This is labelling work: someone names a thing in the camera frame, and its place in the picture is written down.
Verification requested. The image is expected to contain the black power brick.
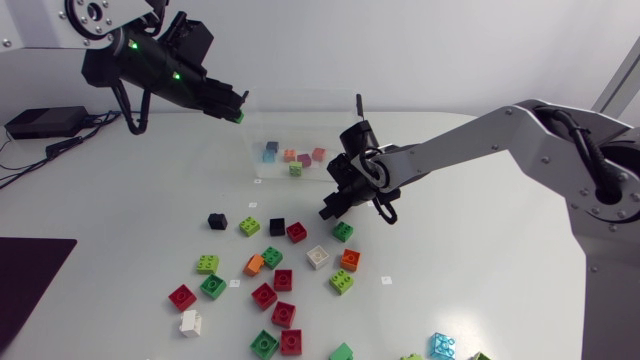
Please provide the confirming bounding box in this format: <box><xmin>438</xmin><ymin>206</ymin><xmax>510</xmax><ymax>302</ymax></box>
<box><xmin>4</xmin><ymin>105</ymin><xmax>90</xmax><ymax>141</ymax></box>

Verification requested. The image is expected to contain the dark mat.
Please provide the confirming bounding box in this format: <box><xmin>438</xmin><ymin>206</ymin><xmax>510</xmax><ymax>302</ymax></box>
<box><xmin>0</xmin><ymin>236</ymin><xmax>79</xmax><ymax>352</ymax></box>

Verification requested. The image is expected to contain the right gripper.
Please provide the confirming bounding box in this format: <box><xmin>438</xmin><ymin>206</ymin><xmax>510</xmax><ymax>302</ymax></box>
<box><xmin>318</xmin><ymin>172</ymin><xmax>377</xmax><ymax>222</ymax></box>

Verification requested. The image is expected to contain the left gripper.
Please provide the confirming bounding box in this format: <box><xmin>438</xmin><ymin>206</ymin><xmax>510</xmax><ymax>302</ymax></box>
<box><xmin>193</xmin><ymin>76</ymin><xmax>250</xmax><ymax>124</ymax></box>

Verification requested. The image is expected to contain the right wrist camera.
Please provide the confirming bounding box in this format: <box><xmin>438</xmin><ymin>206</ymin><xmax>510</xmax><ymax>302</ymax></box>
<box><xmin>326</xmin><ymin>152</ymin><xmax>361</xmax><ymax>187</ymax></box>

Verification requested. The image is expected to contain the white toy brick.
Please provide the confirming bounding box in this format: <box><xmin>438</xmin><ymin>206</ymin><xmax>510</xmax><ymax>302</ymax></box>
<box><xmin>305</xmin><ymin>244</ymin><xmax>331</xmax><ymax>271</ymax></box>
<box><xmin>178</xmin><ymin>309</ymin><xmax>203</xmax><ymax>339</ymax></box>

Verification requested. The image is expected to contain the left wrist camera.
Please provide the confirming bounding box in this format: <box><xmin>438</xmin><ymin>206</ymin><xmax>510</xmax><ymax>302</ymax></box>
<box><xmin>163</xmin><ymin>11</ymin><xmax>215</xmax><ymax>69</ymax></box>

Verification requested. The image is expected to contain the black power cable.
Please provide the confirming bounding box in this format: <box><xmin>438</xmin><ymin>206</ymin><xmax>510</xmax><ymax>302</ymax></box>
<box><xmin>85</xmin><ymin>110</ymin><xmax>123</xmax><ymax>129</ymax></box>
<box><xmin>0</xmin><ymin>119</ymin><xmax>109</xmax><ymax>190</ymax></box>

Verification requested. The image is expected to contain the clear blue toy brick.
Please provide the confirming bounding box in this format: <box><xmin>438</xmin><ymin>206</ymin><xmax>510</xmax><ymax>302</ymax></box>
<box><xmin>429</xmin><ymin>331</ymin><xmax>457</xmax><ymax>360</ymax></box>

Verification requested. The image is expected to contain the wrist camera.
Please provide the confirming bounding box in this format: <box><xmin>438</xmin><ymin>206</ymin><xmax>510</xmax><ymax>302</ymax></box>
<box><xmin>163</xmin><ymin>11</ymin><xmax>215</xmax><ymax>69</ymax></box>
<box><xmin>326</xmin><ymin>152</ymin><xmax>361</xmax><ymax>187</ymax></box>

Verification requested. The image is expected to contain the clear plastic container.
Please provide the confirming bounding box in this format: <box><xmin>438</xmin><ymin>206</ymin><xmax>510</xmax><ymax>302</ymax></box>
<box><xmin>241</xmin><ymin>88</ymin><xmax>372</xmax><ymax>184</ymax></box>

